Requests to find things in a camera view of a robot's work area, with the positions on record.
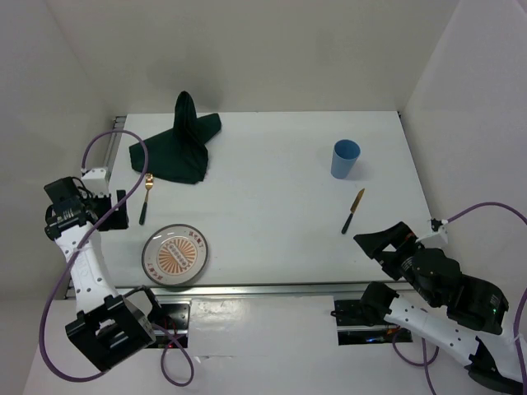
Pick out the orange sunburst patterned plate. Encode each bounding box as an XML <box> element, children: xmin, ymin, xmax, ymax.
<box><xmin>142</xmin><ymin>224</ymin><xmax>209</xmax><ymax>286</ymax></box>

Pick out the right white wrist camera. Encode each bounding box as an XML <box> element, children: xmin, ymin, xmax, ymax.
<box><xmin>417</xmin><ymin>218</ymin><xmax>448</xmax><ymax>249</ymax></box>

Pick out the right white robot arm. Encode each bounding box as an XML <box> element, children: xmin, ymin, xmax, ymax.
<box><xmin>354</xmin><ymin>220</ymin><xmax>526</xmax><ymax>394</ymax></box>

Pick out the aluminium table frame rail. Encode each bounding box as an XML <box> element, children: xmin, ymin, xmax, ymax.
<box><xmin>64</xmin><ymin>114</ymin><xmax>413</xmax><ymax>301</ymax></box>

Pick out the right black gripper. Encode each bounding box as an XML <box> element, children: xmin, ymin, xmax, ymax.
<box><xmin>351</xmin><ymin>219</ymin><xmax>439</xmax><ymax>305</ymax></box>

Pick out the dark green cloth napkin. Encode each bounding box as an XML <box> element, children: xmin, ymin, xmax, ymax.
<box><xmin>128</xmin><ymin>91</ymin><xmax>222</xmax><ymax>184</ymax></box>

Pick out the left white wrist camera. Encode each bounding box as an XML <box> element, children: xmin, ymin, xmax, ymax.
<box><xmin>81</xmin><ymin>167</ymin><xmax>110</xmax><ymax>198</ymax></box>

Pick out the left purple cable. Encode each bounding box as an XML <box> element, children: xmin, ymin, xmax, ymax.
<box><xmin>39</xmin><ymin>129</ymin><xmax>195</xmax><ymax>387</ymax></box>

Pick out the gold fork black handle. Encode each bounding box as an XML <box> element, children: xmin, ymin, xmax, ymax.
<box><xmin>138</xmin><ymin>173</ymin><xmax>154</xmax><ymax>225</ymax></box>

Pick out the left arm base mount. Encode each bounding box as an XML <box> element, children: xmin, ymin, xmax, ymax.
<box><xmin>147</xmin><ymin>301</ymin><xmax>191</xmax><ymax>348</ymax></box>

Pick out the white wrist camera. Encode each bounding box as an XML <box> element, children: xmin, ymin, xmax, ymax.
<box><xmin>81</xmin><ymin>167</ymin><xmax>110</xmax><ymax>198</ymax></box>
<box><xmin>417</xmin><ymin>218</ymin><xmax>448</xmax><ymax>249</ymax></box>

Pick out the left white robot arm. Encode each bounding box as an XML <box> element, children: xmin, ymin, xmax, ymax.
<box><xmin>44</xmin><ymin>177</ymin><xmax>164</xmax><ymax>372</ymax></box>

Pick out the blue plastic cup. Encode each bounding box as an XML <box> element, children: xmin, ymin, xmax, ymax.
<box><xmin>330</xmin><ymin>139</ymin><xmax>361</xmax><ymax>179</ymax></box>

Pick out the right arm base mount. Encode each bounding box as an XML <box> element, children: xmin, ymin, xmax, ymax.
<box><xmin>330</xmin><ymin>300</ymin><xmax>413</xmax><ymax>346</ymax></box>

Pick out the gold knife black handle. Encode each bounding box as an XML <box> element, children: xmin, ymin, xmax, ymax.
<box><xmin>341</xmin><ymin>188</ymin><xmax>365</xmax><ymax>235</ymax></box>

